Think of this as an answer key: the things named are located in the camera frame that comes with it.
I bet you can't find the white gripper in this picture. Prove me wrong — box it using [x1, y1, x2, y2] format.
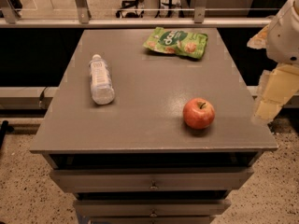
[247, 0, 299, 125]

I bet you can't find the clear plastic water bottle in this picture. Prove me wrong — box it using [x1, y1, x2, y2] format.
[89, 54, 115, 105]

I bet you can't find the green snack bag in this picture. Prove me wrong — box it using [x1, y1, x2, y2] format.
[143, 27, 207, 60]

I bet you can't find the red apple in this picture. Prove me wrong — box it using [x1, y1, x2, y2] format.
[183, 98, 215, 130]

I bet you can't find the grey drawer cabinet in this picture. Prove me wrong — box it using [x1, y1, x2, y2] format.
[31, 29, 277, 224]

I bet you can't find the black office chair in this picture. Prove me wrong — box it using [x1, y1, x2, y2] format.
[116, 0, 143, 19]

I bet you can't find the upper grey drawer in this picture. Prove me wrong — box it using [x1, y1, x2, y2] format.
[50, 167, 253, 193]

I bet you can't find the grey drawer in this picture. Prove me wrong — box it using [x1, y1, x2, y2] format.
[74, 200, 231, 217]
[50, 167, 253, 193]

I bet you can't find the lower grey drawer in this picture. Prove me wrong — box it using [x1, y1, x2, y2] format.
[74, 200, 231, 217]

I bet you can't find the grey metal railing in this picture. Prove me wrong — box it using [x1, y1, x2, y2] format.
[0, 0, 273, 28]

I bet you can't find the black cable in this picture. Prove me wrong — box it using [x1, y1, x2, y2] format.
[38, 86, 50, 110]

